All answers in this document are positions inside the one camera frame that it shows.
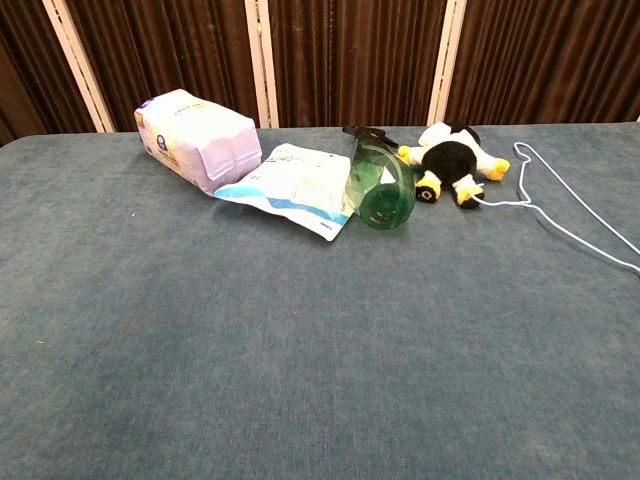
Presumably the white and blue pouch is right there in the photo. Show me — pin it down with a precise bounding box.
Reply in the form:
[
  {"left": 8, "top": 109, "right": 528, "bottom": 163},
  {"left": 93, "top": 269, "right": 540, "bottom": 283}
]
[{"left": 213, "top": 142, "right": 355, "bottom": 243}]

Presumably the green plastic spray bottle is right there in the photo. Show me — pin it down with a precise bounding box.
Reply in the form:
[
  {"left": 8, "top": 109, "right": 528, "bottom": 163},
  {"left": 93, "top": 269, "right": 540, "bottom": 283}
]
[{"left": 341, "top": 124, "right": 417, "bottom": 233}]

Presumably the blue table cloth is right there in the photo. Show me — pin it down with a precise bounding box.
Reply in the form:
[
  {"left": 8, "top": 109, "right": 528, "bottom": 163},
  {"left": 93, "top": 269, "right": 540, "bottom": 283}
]
[{"left": 0, "top": 121, "right": 640, "bottom": 480}]

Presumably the black white plush penguin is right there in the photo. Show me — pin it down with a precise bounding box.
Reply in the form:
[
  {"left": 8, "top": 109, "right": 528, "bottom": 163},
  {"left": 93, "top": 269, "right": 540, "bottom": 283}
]
[{"left": 396, "top": 121, "right": 512, "bottom": 210}]

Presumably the brown curtain panel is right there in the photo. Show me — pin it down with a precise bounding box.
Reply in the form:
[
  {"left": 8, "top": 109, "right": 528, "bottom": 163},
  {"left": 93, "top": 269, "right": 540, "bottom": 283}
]
[
  {"left": 266, "top": 0, "right": 449, "bottom": 129},
  {"left": 64, "top": 0, "right": 262, "bottom": 133},
  {"left": 445, "top": 0, "right": 640, "bottom": 127},
  {"left": 0, "top": 0, "right": 97, "bottom": 147}
]

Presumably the white screen frame post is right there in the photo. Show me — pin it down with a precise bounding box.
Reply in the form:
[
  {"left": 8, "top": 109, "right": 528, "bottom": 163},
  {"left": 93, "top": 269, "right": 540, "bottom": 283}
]
[
  {"left": 243, "top": 0, "right": 281, "bottom": 130},
  {"left": 427, "top": 0, "right": 469, "bottom": 127},
  {"left": 41, "top": 0, "right": 117, "bottom": 134}
]

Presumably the white wire hanger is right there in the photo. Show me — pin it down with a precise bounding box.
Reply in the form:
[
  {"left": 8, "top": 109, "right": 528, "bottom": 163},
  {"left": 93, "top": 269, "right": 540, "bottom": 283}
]
[{"left": 471, "top": 141, "right": 640, "bottom": 276}]

